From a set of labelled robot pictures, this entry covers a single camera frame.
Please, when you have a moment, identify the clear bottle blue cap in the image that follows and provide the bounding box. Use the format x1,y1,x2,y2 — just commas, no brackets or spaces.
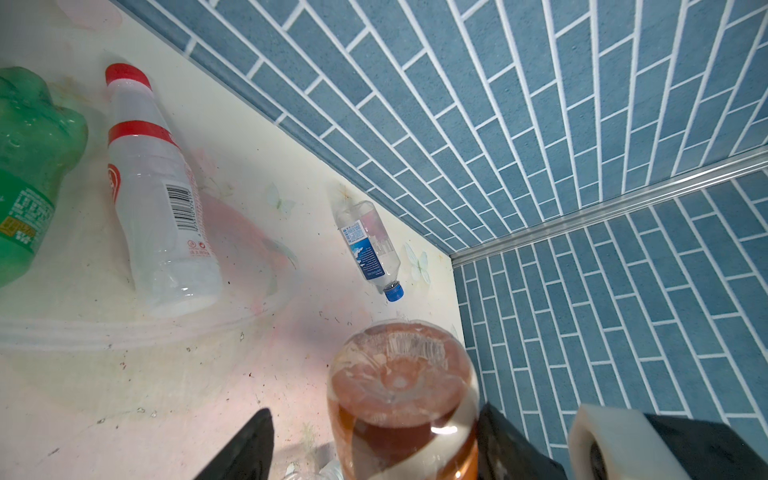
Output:
335,201,404,302

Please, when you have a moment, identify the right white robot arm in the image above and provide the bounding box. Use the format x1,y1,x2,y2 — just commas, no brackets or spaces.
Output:
568,404,767,479

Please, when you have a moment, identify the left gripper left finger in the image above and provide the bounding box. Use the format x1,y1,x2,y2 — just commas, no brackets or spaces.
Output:
195,408,275,480

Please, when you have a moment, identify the green plastic bottle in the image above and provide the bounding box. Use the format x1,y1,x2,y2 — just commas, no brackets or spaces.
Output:
1,66,88,286

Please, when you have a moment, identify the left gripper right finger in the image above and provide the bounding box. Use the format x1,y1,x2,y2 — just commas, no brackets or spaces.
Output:
477,403,567,480

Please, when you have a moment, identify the white bottle red cap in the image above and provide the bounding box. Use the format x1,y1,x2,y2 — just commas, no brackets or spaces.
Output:
105,63,223,318

